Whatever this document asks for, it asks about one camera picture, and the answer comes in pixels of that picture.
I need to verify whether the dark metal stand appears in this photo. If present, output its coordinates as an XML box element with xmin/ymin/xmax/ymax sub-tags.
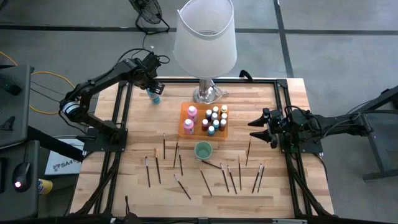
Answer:
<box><xmin>341</xmin><ymin>85</ymin><xmax>398</xmax><ymax>181</ymax></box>

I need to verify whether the black diagonal floor bar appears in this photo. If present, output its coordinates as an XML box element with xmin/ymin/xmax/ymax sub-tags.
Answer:
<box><xmin>27</xmin><ymin>125</ymin><xmax>85</xmax><ymax>162</ymax></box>

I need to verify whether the black dangling strap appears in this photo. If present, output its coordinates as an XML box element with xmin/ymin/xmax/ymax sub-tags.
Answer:
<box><xmin>102</xmin><ymin>195</ymin><xmax>142</xmax><ymax>224</ymax></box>

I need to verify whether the large teal paint bottle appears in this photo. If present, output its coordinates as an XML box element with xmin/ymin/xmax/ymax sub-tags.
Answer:
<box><xmin>148</xmin><ymin>90</ymin><xmax>161</xmax><ymax>105</ymax></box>

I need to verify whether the black fan cable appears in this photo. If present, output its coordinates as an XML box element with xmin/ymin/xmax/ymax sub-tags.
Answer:
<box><xmin>124</xmin><ymin>32</ymin><xmax>147</xmax><ymax>54</ymax></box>

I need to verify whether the green ribbed cup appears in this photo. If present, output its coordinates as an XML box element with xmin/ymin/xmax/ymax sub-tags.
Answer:
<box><xmin>194</xmin><ymin>141</ymin><xmax>213</xmax><ymax>161</ymax></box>

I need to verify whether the black computer mouse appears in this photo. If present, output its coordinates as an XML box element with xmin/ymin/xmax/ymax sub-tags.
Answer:
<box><xmin>12</xmin><ymin>161</ymin><xmax>32</xmax><ymax>193</ymax></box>

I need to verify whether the white printed box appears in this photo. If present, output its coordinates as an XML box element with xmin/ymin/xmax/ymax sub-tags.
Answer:
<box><xmin>44</xmin><ymin>135</ymin><xmax>85</xmax><ymax>176</ymax></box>

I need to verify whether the black floor cable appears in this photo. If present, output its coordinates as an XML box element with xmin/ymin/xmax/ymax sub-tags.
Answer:
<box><xmin>30</xmin><ymin>80</ymin><xmax>65</xmax><ymax>103</ymax></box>

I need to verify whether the flat orange-bristle paintbrush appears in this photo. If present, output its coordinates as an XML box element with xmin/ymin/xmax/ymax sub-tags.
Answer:
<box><xmin>154</xmin><ymin>147</ymin><xmax>162</xmax><ymax>185</ymax></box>

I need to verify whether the translucent orange plastic tray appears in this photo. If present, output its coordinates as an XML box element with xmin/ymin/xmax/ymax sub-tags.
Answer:
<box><xmin>178</xmin><ymin>101</ymin><xmax>230</xmax><ymax>141</ymax></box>

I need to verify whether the dark grey desk panel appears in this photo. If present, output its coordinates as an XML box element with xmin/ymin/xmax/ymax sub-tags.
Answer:
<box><xmin>0</xmin><ymin>63</ymin><xmax>35</xmax><ymax>150</ymax></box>

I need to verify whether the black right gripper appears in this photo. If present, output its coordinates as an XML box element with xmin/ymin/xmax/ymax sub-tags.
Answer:
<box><xmin>248</xmin><ymin>108</ymin><xmax>285</xmax><ymax>149</ymax></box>

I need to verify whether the yellow can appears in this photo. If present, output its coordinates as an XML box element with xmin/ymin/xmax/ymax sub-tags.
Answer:
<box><xmin>37</xmin><ymin>179</ymin><xmax>53</xmax><ymax>195</ymax></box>

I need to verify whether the white-shade chrome table lamp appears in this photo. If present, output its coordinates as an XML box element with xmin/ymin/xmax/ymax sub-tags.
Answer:
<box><xmin>172</xmin><ymin>0</ymin><xmax>238</xmax><ymax>104</ymax></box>

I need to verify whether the yellow extension cord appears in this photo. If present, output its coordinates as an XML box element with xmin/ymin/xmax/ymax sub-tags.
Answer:
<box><xmin>0</xmin><ymin>50</ymin><xmax>75</xmax><ymax>115</ymax></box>

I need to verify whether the black table clamp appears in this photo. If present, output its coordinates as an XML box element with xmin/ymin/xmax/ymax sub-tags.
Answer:
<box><xmin>238</xmin><ymin>69</ymin><xmax>254</xmax><ymax>82</ymax></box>

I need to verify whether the dark grey desk surface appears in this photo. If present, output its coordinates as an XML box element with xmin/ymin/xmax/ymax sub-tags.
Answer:
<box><xmin>0</xmin><ymin>139</ymin><xmax>40</xmax><ymax>218</ymax></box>

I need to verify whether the large pink paint bottle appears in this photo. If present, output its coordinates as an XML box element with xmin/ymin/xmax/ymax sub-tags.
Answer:
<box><xmin>183</xmin><ymin>118</ymin><xmax>195</xmax><ymax>136</ymax></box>
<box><xmin>187</xmin><ymin>105</ymin><xmax>198</xmax><ymax>123</ymax></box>

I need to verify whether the black floor fan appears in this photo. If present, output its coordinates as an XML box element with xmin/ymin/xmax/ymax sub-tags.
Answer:
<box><xmin>129</xmin><ymin>0</ymin><xmax>171</xmax><ymax>35</ymax></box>

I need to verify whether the silver frame bracket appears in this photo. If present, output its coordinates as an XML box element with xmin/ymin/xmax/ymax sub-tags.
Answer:
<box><xmin>272</xmin><ymin>218</ymin><xmax>308</xmax><ymax>224</ymax></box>

